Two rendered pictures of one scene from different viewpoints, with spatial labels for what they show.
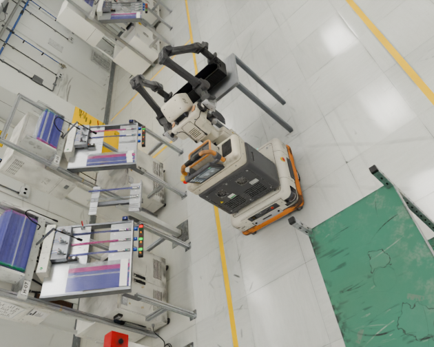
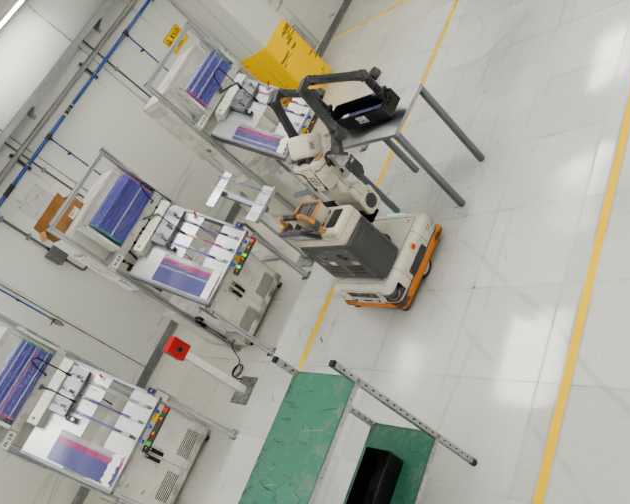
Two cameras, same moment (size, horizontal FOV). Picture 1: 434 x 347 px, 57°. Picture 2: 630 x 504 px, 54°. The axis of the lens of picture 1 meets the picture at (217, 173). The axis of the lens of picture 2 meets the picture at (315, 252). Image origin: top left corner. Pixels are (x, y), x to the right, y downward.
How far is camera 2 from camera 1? 184 cm
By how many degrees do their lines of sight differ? 26
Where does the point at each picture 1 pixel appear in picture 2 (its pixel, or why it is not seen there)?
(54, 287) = (145, 269)
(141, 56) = not seen: outside the picture
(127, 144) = not seen: hidden behind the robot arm
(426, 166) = (523, 348)
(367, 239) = (312, 412)
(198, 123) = (319, 175)
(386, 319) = (274, 480)
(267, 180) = (370, 268)
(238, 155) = (336, 234)
